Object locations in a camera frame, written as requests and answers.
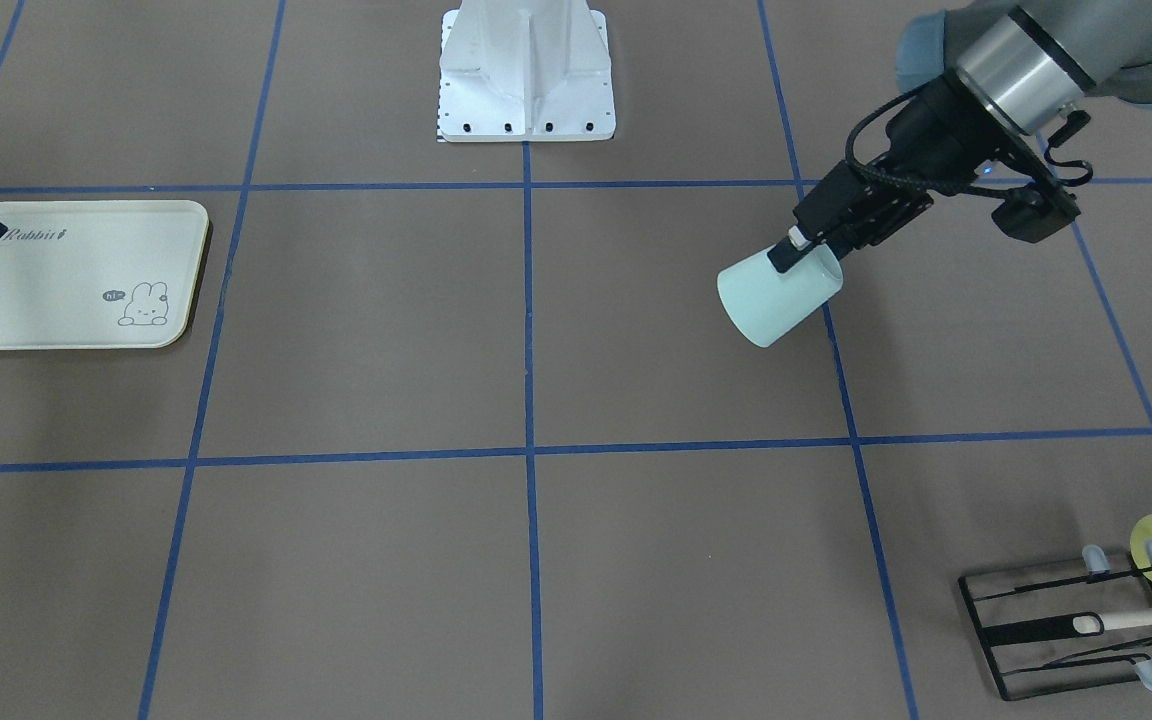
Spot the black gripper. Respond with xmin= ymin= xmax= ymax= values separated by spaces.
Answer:
xmin=768 ymin=78 xmax=1010 ymax=274

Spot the light green cup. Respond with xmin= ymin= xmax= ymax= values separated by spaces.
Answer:
xmin=717 ymin=247 xmax=844 ymax=348

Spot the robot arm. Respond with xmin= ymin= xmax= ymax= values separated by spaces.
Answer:
xmin=760 ymin=1 xmax=1152 ymax=274

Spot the cream rabbit tray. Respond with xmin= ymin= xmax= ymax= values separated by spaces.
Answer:
xmin=0 ymin=199 xmax=211 ymax=351

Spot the black braided cable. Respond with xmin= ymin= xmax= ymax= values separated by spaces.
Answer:
xmin=842 ymin=88 xmax=937 ymax=191

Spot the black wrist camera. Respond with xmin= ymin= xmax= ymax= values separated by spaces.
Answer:
xmin=991 ymin=151 xmax=1082 ymax=243

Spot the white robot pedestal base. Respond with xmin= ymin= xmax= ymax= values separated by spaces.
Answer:
xmin=435 ymin=1 xmax=617 ymax=143

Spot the black wire cup rack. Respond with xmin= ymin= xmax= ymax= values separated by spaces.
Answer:
xmin=957 ymin=544 xmax=1152 ymax=702

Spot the wooden rack handle rod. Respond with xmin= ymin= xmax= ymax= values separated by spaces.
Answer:
xmin=1071 ymin=607 xmax=1152 ymax=635

